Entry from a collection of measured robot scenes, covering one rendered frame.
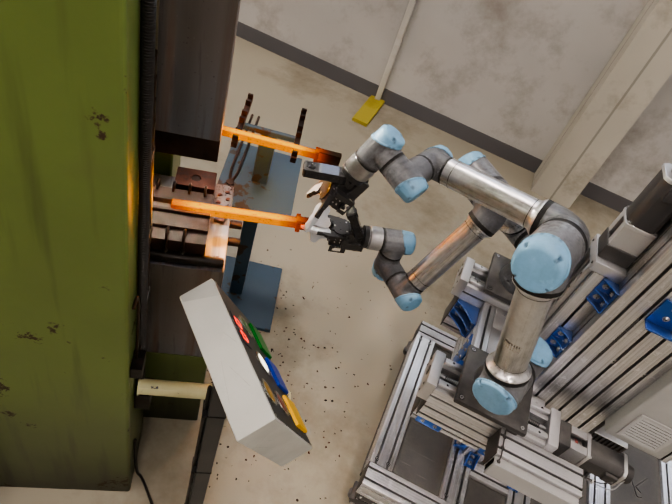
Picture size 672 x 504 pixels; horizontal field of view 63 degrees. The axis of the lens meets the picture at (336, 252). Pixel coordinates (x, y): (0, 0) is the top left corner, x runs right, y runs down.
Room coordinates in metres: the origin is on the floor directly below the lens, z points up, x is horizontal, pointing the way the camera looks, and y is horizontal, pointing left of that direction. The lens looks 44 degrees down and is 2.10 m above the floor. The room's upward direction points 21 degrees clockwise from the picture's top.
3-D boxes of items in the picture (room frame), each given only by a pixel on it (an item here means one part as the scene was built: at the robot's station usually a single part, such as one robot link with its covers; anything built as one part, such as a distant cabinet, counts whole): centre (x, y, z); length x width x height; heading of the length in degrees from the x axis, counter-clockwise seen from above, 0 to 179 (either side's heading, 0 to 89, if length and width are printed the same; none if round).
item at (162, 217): (1.04, 0.57, 0.96); 0.42 x 0.20 x 0.09; 108
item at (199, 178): (1.25, 0.49, 0.95); 0.12 x 0.09 x 0.07; 108
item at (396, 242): (1.30, -0.17, 0.98); 0.11 x 0.08 x 0.09; 108
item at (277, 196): (1.68, 0.39, 0.71); 0.40 x 0.30 x 0.02; 11
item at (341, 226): (1.25, -0.02, 0.98); 0.12 x 0.08 x 0.09; 108
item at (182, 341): (1.09, 0.60, 0.69); 0.56 x 0.38 x 0.45; 108
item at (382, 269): (1.29, -0.18, 0.89); 0.11 x 0.08 x 0.11; 39
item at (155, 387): (0.80, 0.18, 0.62); 0.44 x 0.05 x 0.05; 108
